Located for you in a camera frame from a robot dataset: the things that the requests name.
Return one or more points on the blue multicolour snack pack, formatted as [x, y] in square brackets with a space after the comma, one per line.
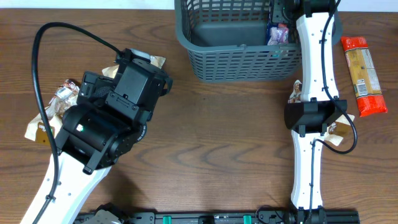
[277, 33]

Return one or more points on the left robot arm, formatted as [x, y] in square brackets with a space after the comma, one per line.
[109, 117]

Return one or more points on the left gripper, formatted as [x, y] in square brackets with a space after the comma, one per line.
[94, 89]

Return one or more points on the orange snack bar pack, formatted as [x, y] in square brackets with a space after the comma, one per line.
[364, 78]

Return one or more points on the beige snack bag top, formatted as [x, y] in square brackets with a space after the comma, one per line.
[158, 61]

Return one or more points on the grey plastic basket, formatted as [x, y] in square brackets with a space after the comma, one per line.
[226, 41]

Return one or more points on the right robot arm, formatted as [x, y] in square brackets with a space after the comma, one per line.
[319, 103]

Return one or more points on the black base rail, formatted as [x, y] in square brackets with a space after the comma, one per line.
[267, 214]

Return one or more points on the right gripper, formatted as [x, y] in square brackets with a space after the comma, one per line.
[277, 15]

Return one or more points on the beige brown snack bag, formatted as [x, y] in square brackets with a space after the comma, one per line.
[65, 97]
[336, 131]

